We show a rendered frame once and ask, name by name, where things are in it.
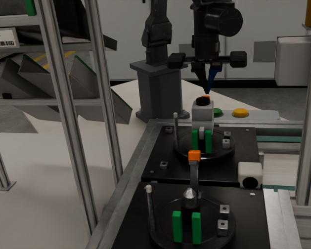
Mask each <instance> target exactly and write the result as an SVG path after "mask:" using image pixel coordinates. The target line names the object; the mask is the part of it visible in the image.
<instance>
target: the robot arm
mask: <svg viewBox="0 0 311 249"><path fill-rule="evenodd" d="M192 1H193V4H192V5H191V6H190V9H193V16H194V35H192V41H191V47H192V48H195V56H186V54H185V53H172V54H171V55H170V56H169V58H168V49H167V45H168V44H171V41H172V24H171V22H170V21H169V19H168V18H167V0H151V13H150V15H149V16H148V18H147V19H146V21H145V29H144V31H143V34H142V38H141V42H142V46H144V47H146V52H145V53H146V62H145V63H146V64H148V65H151V66H154V67H157V66H161V65H165V64H167V67H168V68H169V69H180V68H181V67H182V66H183V64H191V72H192V73H195V74H196V76H197V77H198V79H199V81H200V82H201V85H202V87H203V89H204V92H205V94H209V92H210V89H211V86H212V83H213V80H214V78H215V76H216V74H217V72H221V71H222V64H229V63H230V66H231V67H233V68H245V67H246V66H247V53H246V52H245V51H232V52H231V53H230V55H225V56H219V53H221V50H220V41H219V35H222V36H226V37H232V36H235V35H236V34H237V33H238V32H239V31H240V29H241V28H242V25H243V18H242V15H241V13H240V11H239V10H238V9H236V8H235V2H234V1H232V0H192ZM210 59H211V60H210ZM205 64H210V69H209V76H208V83H207V79H206V71H205Z"/></svg>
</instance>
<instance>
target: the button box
mask: <svg viewBox="0 0 311 249"><path fill-rule="evenodd" d="M214 120H266V121H280V120H281V119H280V115H279V112H278V110H248V115H247V116H245V117H236V116H234V115H233V110H222V115H221V116H218V117H214Z"/></svg>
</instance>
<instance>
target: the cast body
mask: <svg viewBox="0 0 311 249"><path fill-rule="evenodd" d="M191 114H192V130H198V135H199V139H204V136H205V131H206V130H211V135H212V134H213V128H214V102H213V100H210V99H209V98H208V97H198V98H196V100H194V101H193V104H192V108H191Z"/></svg>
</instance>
